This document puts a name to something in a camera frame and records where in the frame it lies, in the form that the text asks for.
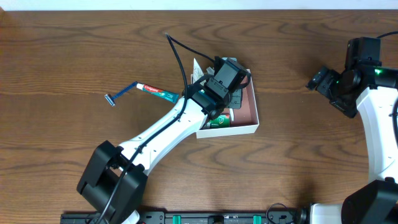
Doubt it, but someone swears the cream box with pink inside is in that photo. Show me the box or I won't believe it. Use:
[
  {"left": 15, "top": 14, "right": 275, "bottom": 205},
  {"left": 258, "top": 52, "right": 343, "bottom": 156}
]
[{"left": 196, "top": 80, "right": 259, "bottom": 139}]

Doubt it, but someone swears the green Dettol soap box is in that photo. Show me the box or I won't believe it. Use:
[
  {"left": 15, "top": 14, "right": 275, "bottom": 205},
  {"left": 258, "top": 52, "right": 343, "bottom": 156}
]
[{"left": 203, "top": 114, "right": 230, "bottom": 129}]

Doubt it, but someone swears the white Pantene tube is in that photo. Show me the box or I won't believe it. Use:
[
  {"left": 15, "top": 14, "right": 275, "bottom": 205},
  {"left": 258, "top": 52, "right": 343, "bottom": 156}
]
[{"left": 192, "top": 58, "right": 204, "bottom": 83}]

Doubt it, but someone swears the Colgate toothpaste tube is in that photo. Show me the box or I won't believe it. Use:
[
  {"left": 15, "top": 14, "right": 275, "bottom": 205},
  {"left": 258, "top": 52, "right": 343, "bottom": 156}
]
[{"left": 136, "top": 83, "right": 179, "bottom": 103}]

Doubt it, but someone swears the blue disposable razor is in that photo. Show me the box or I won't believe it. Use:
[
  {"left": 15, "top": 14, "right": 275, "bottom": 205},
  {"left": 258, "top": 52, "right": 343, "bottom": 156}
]
[{"left": 104, "top": 82, "right": 137, "bottom": 106}]

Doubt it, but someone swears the green white toothbrush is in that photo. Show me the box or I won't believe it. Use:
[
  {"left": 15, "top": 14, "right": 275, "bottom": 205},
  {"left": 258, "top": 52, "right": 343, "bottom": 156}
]
[{"left": 229, "top": 108, "right": 234, "bottom": 122}]

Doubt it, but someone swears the clear blue soap pump bottle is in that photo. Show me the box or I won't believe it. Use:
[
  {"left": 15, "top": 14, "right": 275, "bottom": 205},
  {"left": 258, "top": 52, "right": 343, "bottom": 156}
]
[{"left": 206, "top": 67, "right": 215, "bottom": 75}]

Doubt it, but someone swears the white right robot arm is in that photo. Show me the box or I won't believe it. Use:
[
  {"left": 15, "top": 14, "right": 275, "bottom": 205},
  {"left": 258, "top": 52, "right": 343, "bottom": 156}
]
[{"left": 307, "top": 65, "right": 397, "bottom": 223}]

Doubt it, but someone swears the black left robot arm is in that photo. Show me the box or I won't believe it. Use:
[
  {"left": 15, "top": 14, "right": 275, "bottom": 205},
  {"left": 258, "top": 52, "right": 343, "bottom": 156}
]
[{"left": 76, "top": 57, "right": 251, "bottom": 223}]

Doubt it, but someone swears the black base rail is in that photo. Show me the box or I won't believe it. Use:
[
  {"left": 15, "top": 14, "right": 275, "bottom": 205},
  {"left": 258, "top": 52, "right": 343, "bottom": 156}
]
[{"left": 60, "top": 203, "right": 310, "bottom": 224}]

